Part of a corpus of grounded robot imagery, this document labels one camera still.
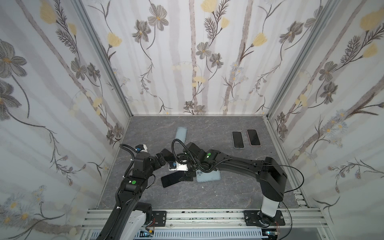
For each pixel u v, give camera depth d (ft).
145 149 2.32
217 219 2.47
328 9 2.27
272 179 1.50
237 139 3.55
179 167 2.22
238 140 3.46
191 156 2.05
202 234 2.30
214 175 2.94
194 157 2.05
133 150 2.17
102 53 2.75
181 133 3.54
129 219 1.90
